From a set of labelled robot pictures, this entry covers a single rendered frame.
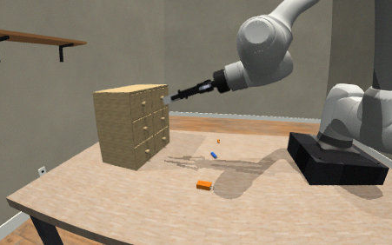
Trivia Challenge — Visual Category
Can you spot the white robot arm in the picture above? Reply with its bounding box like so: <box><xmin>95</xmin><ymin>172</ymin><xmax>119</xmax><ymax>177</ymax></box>
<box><xmin>224</xmin><ymin>0</ymin><xmax>392</xmax><ymax>156</ymax></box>

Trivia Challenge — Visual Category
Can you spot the orange rectangular block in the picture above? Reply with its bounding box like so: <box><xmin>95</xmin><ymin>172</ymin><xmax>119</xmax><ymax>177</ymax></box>
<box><xmin>196</xmin><ymin>181</ymin><xmax>212</xmax><ymax>191</ymax></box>

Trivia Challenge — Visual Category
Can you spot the small wooden chest of drawers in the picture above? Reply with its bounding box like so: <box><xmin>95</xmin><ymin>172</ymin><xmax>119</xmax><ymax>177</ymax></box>
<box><xmin>93</xmin><ymin>84</ymin><xmax>169</xmax><ymax>170</ymax></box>

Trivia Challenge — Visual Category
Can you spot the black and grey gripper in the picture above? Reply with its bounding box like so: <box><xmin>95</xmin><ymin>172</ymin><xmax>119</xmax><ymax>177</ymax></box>
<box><xmin>163</xmin><ymin>70</ymin><xmax>230</xmax><ymax>105</ymax></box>

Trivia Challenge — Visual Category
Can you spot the brown wooden drawer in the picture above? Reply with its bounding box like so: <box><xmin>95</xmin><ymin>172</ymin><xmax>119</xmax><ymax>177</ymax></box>
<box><xmin>132</xmin><ymin>114</ymin><xmax>153</xmax><ymax>145</ymax></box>
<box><xmin>135</xmin><ymin>136</ymin><xmax>155</xmax><ymax>168</ymax></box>
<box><xmin>130</xmin><ymin>90</ymin><xmax>152</xmax><ymax>120</ymax></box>
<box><xmin>152</xmin><ymin>87</ymin><xmax>168</xmax><ymax>110</ymax></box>
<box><xmin>153</xmin><ymin>107</ymin><xmax>169</xmax><ymax>133</ymax></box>
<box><xmin>155</xmin><ymin>126</ymin><xmax>169</xmax><ymax>152</ymax></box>

